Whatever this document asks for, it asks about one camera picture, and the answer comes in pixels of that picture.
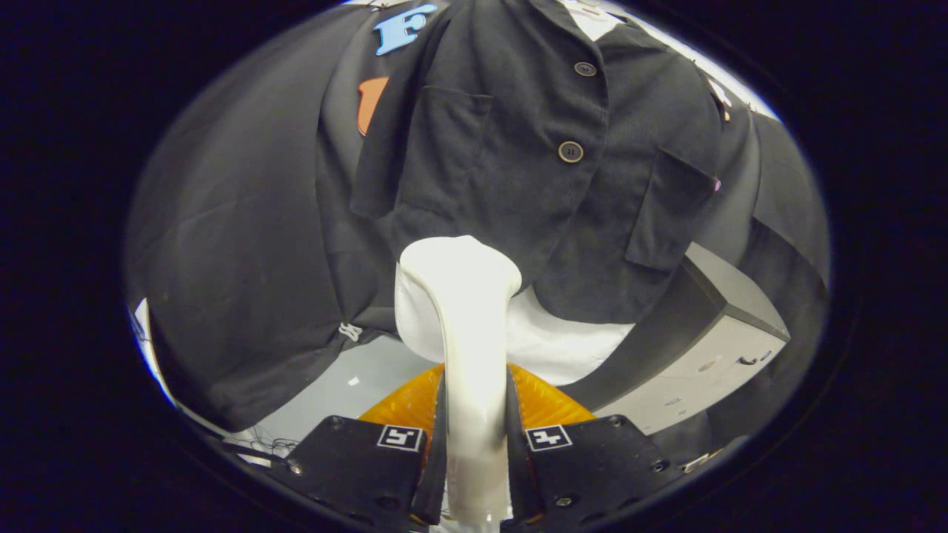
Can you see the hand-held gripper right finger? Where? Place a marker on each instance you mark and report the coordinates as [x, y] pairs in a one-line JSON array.
[[585, 466]]

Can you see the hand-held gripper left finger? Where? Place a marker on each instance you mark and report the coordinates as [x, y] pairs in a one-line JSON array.
[[355, 474]]

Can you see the white garment steamer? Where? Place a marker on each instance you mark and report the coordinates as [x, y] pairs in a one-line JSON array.
[[466, 326]]

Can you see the black suit jacket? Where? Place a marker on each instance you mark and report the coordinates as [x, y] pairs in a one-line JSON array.
[[518, 185]]

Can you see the white mannequin torso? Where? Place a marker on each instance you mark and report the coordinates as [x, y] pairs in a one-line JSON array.
[[563, 344]]

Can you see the grey cabinet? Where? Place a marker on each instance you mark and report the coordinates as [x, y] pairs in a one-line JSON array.
[[711, 355]]

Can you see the black backdrop cloth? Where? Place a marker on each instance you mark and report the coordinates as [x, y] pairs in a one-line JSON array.
[[237, 244]]

